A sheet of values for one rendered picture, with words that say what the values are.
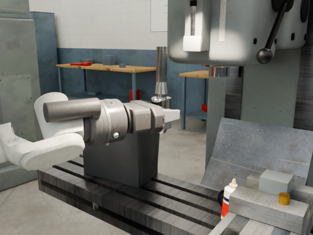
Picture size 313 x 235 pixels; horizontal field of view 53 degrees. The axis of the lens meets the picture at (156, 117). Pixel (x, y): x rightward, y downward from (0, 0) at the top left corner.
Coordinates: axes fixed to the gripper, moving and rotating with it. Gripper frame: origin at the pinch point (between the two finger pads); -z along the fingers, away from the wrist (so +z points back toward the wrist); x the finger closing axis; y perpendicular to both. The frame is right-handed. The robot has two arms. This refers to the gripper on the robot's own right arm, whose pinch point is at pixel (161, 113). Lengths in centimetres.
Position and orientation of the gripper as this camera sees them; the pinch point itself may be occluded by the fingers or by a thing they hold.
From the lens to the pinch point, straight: 71.0
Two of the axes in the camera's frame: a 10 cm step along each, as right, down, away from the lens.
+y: -0.1, 9.7, 2.3
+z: -8.3, 1.2, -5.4
